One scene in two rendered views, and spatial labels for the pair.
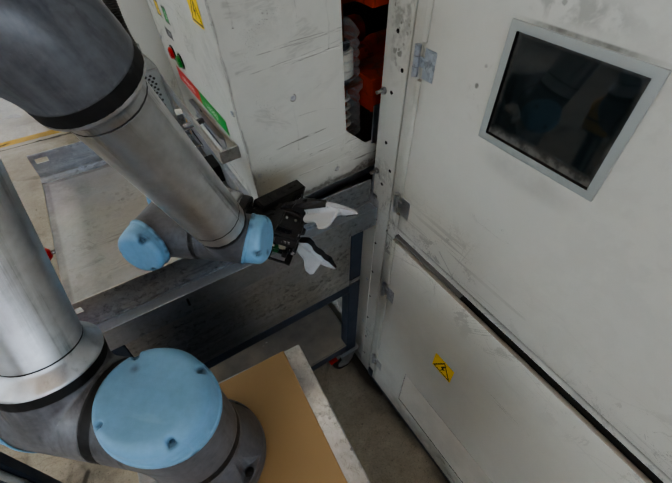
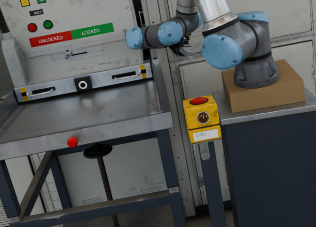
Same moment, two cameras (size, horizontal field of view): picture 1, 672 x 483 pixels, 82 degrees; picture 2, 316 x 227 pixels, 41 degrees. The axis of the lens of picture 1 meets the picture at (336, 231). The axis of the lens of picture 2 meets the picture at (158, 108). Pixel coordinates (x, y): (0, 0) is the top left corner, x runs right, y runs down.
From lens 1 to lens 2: 1.55 m
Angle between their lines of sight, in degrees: 53
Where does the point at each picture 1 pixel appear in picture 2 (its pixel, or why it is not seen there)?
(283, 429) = not seen: hidden behind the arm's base
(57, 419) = (242, 27)
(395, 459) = not seen: hidden behind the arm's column
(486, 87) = not seen: outside the picture
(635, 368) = (279, 7)
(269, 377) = (231, 73)
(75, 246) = (87, 122)
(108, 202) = (56, 119)
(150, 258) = (180, 31)
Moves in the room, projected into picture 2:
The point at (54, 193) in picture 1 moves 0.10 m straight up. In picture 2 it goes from (14, 138) to (4, 108)
